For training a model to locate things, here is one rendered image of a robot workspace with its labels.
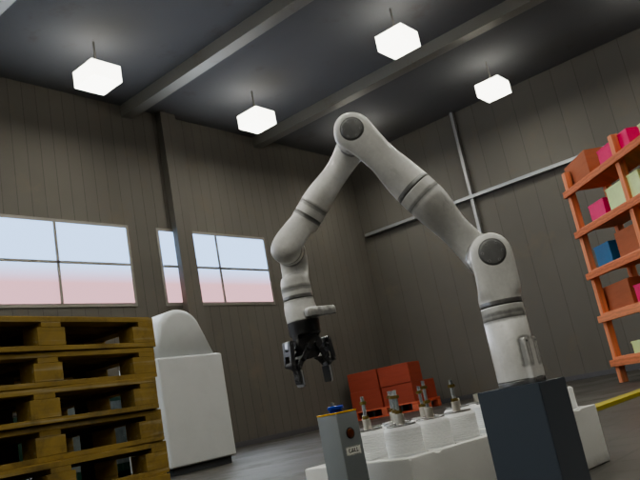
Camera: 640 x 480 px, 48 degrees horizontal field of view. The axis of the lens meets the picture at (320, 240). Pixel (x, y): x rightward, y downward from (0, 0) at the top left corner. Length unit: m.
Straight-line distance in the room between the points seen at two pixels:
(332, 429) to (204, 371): 5.27
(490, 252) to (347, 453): 0.58
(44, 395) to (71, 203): 7.06
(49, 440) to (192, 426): 3.41
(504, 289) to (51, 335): 2.46
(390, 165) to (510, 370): 0.52
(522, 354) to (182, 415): 5.41
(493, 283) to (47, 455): 2.43
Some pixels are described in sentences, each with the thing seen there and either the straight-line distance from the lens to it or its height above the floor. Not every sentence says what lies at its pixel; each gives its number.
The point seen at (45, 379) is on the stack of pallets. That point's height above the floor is 0.69.
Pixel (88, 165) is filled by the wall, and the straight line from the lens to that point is 10.78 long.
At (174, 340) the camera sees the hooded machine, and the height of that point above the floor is 1.20.
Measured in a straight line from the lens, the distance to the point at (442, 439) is 1.92.
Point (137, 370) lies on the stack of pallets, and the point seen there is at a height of 0.69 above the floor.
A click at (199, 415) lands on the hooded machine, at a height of 0.48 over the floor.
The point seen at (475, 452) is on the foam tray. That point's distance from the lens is 1.96.
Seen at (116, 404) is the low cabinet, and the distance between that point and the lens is 7.42.
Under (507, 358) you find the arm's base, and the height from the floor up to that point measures 0.36.
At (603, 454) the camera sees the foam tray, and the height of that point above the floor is 0.02.
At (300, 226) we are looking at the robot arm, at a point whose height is 0.74.
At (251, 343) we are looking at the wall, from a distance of 11.81.
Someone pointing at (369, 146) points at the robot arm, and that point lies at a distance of 1.63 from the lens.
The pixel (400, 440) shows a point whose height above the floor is 0.22.
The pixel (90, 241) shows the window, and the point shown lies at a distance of 10.33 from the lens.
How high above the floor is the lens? 0.33
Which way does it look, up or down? 13 degrees up
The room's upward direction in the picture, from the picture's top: 11 degrees counter-clockwise
